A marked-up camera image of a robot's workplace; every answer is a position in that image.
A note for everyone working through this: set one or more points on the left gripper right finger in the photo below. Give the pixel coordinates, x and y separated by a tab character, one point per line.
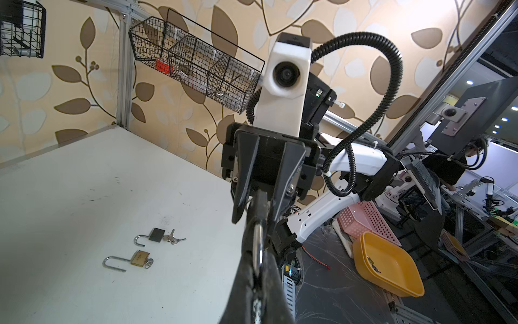
275	308

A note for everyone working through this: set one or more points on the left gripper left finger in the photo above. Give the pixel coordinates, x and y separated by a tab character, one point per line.
239	308

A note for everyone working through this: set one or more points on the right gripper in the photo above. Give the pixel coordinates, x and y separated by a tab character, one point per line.
258	159

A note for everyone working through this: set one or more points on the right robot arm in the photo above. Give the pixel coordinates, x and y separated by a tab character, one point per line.
348	159

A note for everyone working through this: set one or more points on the brass padlock open shackle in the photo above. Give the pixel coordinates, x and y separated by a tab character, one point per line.
139	259

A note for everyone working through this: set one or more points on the black padlock right with keys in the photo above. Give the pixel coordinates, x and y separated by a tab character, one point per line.
159	235

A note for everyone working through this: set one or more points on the pink plastic basket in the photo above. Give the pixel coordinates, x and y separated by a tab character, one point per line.
365	217

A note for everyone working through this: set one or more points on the yellow plastic tub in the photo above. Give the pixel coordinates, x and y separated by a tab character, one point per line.
387	266

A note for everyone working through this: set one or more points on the red cap item in basket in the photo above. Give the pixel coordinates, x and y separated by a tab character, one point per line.
163	67

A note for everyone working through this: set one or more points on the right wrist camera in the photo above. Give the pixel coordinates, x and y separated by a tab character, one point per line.
281	102

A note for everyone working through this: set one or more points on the right wire basket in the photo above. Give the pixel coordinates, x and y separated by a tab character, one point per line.
210	62

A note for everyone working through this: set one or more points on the wire basket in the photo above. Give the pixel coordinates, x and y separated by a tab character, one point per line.
23	28
210	62

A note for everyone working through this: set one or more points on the back wire basket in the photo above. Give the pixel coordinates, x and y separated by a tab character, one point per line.
23	28

